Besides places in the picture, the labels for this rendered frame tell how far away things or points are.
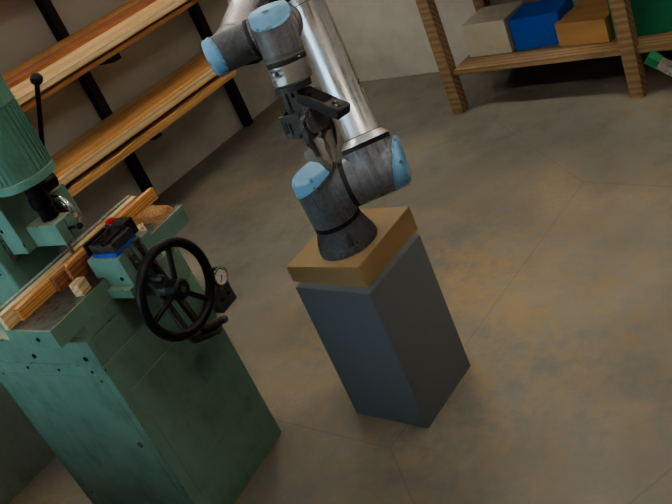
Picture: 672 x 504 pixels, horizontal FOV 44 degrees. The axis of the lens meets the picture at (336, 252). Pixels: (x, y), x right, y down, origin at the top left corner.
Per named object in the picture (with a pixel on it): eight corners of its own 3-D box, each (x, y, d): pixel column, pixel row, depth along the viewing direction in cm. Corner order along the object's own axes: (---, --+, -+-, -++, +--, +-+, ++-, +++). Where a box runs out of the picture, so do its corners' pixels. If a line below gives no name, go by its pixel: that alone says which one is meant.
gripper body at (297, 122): (308, 129, 190) (290, 79, 186) (335, 125, 184) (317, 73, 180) (287, 143, 185) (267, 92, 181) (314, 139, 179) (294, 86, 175)
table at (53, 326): (84, 350, 212) (72, 332, 209) (13, 347, 230) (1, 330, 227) (213, 218, 253) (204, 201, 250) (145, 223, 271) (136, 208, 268)
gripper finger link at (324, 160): (317, 172, 189) (303, 135, 186) (336, 170, 185) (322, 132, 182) (309, 178, 187) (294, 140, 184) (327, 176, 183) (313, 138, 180)
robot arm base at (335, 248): (336, 227, 267) (323, 202, 262) (386, 220, 256) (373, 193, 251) (311, 264, 254) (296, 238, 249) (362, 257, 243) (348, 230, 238)
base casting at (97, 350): (102, 368, 228) (85, 343, 224) (-18, 360, 261) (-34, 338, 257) (193, 270, 259) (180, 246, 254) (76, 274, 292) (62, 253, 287)
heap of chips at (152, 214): (160, 222, 250) (155, 214, 249) (132, 224, 257) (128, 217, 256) (176, 206, 256) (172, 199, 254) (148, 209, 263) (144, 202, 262)
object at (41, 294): (24, 320, 227) (17, 309, 225) (20, 320, 228) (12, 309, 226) (158, 197, 269) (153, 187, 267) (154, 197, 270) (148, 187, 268)
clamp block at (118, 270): (133, 286, 226) (117, 260, 222) (100, 287, 234) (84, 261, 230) (164, 254, 236) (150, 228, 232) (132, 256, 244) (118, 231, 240)
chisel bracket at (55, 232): (70, 249, 235) (54, 224, 231) (39, 251, 243) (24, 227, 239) (86, 234, 240) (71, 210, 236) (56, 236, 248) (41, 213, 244)
